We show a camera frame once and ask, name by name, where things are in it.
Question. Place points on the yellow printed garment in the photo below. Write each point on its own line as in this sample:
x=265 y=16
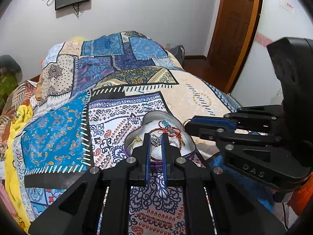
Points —
x=17 y=132

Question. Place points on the brown wooden door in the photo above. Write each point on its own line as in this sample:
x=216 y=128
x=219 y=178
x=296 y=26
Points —
x=232 y=34

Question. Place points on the green patterned cloth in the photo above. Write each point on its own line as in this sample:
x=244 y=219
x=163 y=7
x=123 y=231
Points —
x=6 y=88

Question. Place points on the dark bag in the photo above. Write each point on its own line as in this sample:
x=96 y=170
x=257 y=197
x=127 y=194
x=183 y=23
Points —
x=178 y=52

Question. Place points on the silver pendant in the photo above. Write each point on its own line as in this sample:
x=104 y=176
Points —
x=155 y=141

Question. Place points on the purple heart-shaped tin box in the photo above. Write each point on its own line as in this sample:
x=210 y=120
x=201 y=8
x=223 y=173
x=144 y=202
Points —
x=152 y=118

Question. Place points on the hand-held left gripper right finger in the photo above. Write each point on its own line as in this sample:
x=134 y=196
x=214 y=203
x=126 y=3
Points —
x=165 y=159

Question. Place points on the patchwork printed blanket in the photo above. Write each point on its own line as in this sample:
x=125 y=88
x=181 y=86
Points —
x=110 y=90

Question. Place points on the red and white sticker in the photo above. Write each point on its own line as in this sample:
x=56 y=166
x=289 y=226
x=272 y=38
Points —
x=288 y=5

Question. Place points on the orange striped quilt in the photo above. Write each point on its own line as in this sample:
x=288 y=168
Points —
x=17 y=95

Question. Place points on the yellow pillow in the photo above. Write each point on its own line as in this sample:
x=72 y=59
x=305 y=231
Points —
x=77 y=38

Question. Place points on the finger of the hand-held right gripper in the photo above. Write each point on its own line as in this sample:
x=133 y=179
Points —
x=212 y=121
x=207 y=131

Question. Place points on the person's right forearm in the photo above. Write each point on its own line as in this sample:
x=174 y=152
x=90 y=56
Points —
x=302 y=195

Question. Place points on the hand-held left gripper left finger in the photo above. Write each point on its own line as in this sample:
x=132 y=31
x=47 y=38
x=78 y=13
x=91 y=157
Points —
x=147 y=159

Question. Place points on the white wall outlet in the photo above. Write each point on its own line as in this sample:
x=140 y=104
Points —
x=168 y=45

